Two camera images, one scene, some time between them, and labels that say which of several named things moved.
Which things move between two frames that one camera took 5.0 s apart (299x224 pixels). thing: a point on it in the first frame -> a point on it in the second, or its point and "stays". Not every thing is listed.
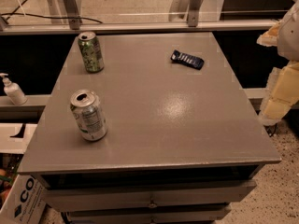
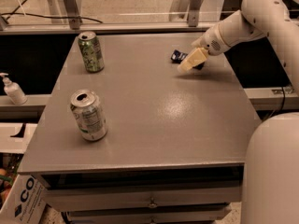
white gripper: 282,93 -> 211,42
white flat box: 15,145 stays
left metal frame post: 71,7 stays
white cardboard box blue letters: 25,203 stays
